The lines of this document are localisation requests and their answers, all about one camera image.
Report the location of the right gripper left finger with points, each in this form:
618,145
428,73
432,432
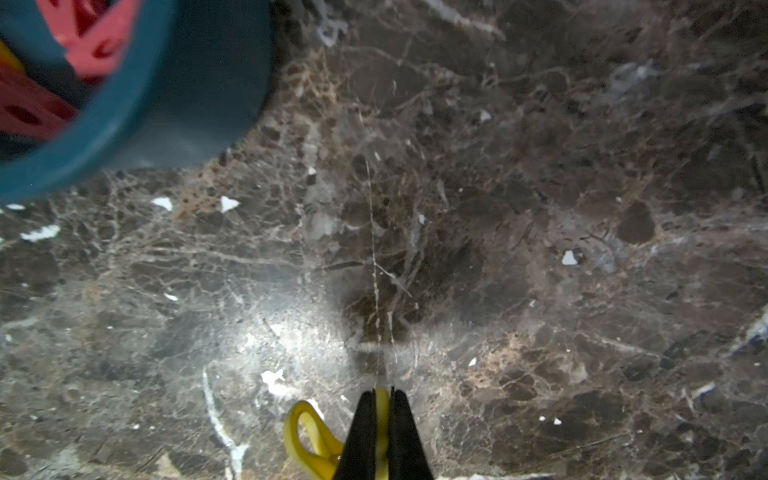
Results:
357,461

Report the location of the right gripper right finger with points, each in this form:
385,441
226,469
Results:
406,456

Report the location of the yellow clothespin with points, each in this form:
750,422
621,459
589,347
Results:
310,442

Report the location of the teal storage box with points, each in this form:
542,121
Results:
192,81

